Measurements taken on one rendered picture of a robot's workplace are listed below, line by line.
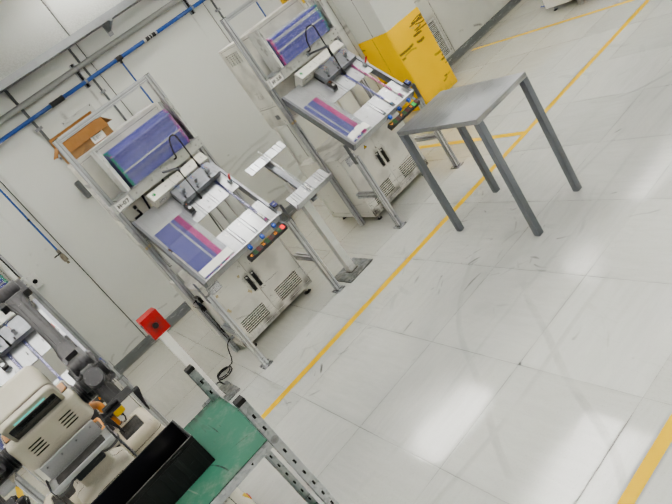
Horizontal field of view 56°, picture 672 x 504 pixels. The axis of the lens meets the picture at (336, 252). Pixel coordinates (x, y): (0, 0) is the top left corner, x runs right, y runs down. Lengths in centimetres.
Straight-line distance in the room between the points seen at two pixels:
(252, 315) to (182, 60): 269
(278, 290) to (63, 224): 209
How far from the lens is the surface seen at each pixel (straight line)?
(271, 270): 452
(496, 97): 354
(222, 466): 192
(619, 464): 250
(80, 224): 578
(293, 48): 490
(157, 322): 407
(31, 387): 235
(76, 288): 581
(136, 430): 285
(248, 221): 419
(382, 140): 504
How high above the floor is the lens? 192
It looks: 22 degrees down
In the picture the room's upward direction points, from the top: 36 degrees counter-clockwise
